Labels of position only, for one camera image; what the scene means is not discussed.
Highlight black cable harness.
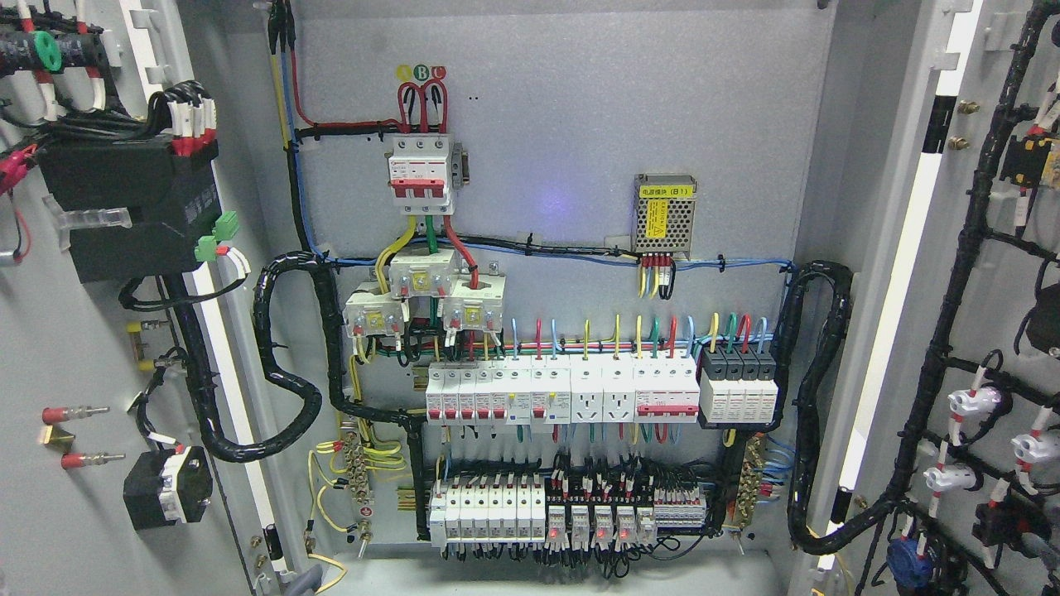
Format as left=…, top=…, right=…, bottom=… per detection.
left=778, top=261, right=855, bottom=555
left=161, top=252, right=340, bottom=463

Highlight white current transformers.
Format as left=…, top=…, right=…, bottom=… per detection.
left=345, top=248, right=507, bottom=339

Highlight black surge protector modules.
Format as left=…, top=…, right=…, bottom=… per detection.
left=699, top=348, right=778, bottom=431

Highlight relay row with red leds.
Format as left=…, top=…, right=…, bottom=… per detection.
left=544, top=504, right=660, bottom=555

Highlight red white main breaker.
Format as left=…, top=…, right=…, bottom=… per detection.
left=388, top=133, right=470, bottom=216

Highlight black right cable harness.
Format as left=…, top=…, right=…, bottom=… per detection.
left=778, top=261, right=855, bottom=555

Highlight black digital power meter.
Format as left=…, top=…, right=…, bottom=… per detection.
left=37, top=135, right=222, bottom=284

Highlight grey cabinet door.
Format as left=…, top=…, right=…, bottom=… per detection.
left=785, top=1, right=1058, bottom=595
left=1, top=1, right=272, bottom=595

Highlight white lower breaker row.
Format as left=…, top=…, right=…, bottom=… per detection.
left=428, top=478, right=547, bottom=553

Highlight metal mesh power supply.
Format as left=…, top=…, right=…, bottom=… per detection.
left=632, top=173, right=697, bottom=255

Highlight black left cable harness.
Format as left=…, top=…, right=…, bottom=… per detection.
left=161, top=252, right=340, bottom=463

